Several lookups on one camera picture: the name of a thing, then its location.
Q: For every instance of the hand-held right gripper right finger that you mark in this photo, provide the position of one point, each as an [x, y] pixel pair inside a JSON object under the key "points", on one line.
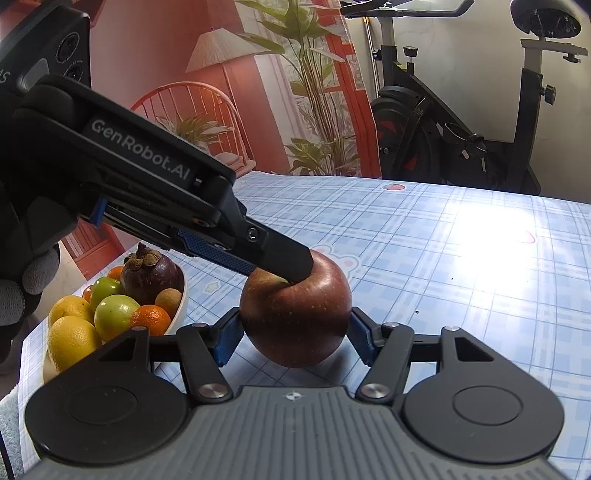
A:
{"points": [[362, 339]]}

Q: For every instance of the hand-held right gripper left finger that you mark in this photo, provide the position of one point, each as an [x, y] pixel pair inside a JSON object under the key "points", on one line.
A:
{"points": [[228, 337]]}

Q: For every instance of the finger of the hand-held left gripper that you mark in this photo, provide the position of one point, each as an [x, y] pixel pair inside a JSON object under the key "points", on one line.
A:
{"points": [[207, 249], [281, 256]]}

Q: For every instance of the beige oval plate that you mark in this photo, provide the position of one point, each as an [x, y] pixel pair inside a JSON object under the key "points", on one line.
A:
{"points": [[178, 325]]}

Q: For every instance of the dark purple mangosteen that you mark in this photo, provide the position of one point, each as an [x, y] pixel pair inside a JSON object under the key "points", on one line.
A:
{"points": [[154, 274]]}

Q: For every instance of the red apple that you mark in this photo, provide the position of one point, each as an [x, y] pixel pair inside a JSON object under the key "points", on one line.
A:
{"points": [[295, 318]]}

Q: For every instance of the yellow lemon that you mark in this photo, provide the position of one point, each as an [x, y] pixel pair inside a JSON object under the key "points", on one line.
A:
{"points": [[69, 308]]}

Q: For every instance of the yellow orange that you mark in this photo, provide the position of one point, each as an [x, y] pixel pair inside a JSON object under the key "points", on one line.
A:
{"points": [[71, 344]]}

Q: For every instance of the person's left hand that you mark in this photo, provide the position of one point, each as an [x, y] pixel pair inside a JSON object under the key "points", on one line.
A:
{"points": [[32, 230]]}

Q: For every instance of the brown longan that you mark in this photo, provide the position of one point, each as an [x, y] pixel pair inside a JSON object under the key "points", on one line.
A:
{"points": [[168, 302]]}

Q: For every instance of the small orange mandarin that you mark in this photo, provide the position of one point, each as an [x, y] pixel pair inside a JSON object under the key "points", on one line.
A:
{"points": [[150, 319], [87, 293], [115, 272]]}

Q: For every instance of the blue plaid tablecloth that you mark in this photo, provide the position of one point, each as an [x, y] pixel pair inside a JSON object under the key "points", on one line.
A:
{"points": [[438, 277]]}

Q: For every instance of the printed red backdrop cloth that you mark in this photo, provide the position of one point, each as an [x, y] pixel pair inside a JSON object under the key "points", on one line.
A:
{"points": [[277, 92]]}

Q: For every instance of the black exercise bike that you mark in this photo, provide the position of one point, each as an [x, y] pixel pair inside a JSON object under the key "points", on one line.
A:
{"points": [[425, 129]]}

